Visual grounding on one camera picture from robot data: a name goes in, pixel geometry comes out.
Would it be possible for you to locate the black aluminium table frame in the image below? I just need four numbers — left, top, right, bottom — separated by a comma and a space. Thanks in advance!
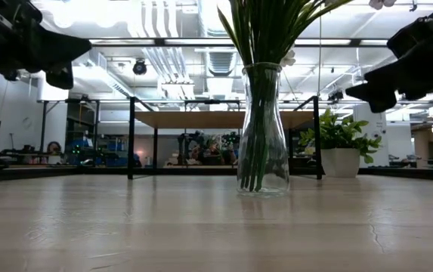
0, 165, 433, 184

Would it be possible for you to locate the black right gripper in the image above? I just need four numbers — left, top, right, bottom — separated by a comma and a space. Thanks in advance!
346, 2, 433, 113

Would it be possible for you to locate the clear glass vase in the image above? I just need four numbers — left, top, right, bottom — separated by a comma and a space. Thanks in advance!
237, 62, 291, 197

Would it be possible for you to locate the silver ceiling air duct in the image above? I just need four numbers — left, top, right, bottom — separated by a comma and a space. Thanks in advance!
196, 0, 251, 76

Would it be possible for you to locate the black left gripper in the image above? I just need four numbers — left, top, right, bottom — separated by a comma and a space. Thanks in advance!
0, 0, 92, 90

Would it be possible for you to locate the white artificial flower bunch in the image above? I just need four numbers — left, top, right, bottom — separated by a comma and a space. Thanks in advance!
218, 0, 397, 192

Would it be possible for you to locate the rack with blue bins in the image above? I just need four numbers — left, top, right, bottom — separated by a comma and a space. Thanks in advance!
98, 139, 130, 167

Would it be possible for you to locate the wooden shelf with black legs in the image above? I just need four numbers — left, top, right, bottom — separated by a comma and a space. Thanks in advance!
127, 96, 323, 181

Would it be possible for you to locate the thin hanging cable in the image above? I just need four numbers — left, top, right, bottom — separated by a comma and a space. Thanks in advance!
318, 11, 322, 99

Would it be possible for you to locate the black background rig frame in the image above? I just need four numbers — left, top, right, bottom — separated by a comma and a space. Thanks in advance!
36, 98, 102, 167

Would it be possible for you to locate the green potted plant white pot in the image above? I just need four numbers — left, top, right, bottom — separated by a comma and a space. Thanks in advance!
298, 108, 383, 178

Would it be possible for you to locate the purple artificial flower bunch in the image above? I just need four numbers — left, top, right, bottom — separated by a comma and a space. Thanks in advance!
218, 0, 353, 192

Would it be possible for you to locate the black overhead crossbar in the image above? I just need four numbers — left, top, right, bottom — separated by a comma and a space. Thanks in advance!
89, 37, 389, 48

